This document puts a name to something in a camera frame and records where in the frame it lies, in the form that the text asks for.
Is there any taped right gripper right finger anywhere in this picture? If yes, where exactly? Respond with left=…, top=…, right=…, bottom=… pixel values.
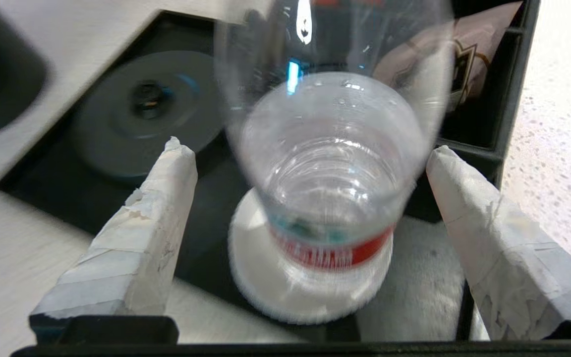
left=425, top=145, right=571, bottom=342

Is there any clear water bottle red cap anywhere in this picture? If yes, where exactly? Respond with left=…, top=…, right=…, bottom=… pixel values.
left=213, top=0, right=457, bottom=298

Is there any white tea bag packet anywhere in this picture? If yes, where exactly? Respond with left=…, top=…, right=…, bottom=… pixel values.
left=372, top=0, right=525, bottom=116

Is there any black rectangular serving tray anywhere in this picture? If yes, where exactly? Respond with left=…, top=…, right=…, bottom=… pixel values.
left=0, top=10, right=514, bottom=344

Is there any round black kettle base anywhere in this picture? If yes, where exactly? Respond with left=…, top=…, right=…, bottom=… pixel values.
left=69, top=50, right=228, bottom=180

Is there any white round coaster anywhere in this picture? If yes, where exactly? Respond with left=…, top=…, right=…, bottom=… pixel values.
left=228, top=186, right=396, bottom=326

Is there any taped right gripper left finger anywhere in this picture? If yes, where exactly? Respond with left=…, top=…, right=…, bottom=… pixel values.
left=29, top=136, right=199, bottom=319

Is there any black compartment box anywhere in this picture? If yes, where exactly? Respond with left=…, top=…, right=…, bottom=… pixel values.
left=243, top=0, right=542, bottom=224

